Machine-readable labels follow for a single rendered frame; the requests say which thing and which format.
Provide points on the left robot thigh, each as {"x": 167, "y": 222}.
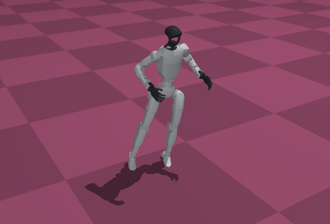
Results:
{"x": 177, "y": 110}

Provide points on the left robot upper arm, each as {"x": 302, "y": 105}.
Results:
{"x": 186, "y": 56}

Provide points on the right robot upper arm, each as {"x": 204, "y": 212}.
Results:
{"x": 154, "y": 56}

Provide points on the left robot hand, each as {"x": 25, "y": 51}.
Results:
{"x": 206, "y": 79}

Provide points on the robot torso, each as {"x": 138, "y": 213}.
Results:
{"x": 168, "y": 68}

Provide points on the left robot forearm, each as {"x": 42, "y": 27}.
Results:
{"x": 194, "y": 67}

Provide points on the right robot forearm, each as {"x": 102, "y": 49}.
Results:
{"x": 141, "y": 75}

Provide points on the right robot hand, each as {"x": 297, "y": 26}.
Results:
{"x": 154, "y": 92}

